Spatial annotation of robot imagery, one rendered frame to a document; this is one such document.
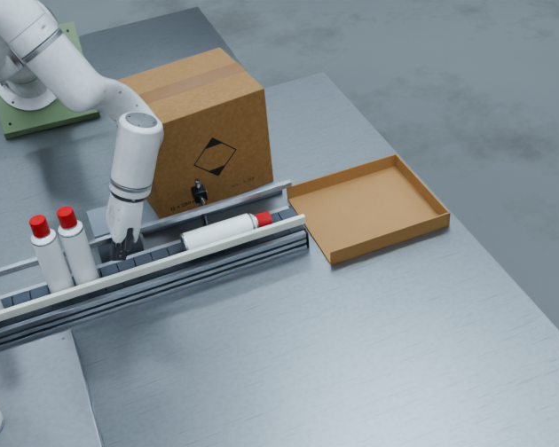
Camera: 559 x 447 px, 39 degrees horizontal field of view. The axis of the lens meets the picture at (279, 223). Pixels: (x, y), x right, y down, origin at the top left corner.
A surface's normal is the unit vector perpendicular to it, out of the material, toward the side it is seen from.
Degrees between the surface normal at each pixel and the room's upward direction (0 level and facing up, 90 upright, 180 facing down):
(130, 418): 0
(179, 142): 90
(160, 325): 0
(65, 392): 0
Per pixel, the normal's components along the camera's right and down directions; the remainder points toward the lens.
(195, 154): 0.48, 0.55
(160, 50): -0.07, -0.75
